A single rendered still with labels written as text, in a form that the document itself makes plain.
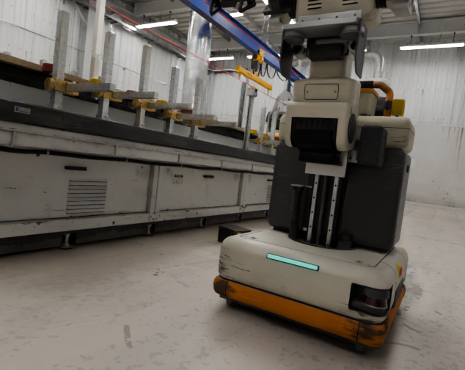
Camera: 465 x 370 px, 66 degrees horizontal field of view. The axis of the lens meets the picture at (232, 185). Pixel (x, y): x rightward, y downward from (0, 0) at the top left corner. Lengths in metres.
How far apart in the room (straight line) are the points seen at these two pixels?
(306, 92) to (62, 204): 1.39
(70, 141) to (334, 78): 1.18
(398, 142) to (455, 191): 10.59
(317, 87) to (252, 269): 0.69
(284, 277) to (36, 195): 1.30
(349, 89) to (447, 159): 10.85
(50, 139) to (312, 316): 1.29
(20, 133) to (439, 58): 11.92
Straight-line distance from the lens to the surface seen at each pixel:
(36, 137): 1.73
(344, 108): 1.26
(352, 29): 1.26
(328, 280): 1.24
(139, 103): 2.05
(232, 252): 1.37
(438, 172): 12.08
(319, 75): 1.38
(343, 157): 1.44
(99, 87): 1.60
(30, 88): 1.95
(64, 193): 2.11
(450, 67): 12.61
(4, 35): 9.86
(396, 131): 1.51
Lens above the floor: 0.55
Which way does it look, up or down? 3 degrees down
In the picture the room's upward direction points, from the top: 7 degrees clockwise
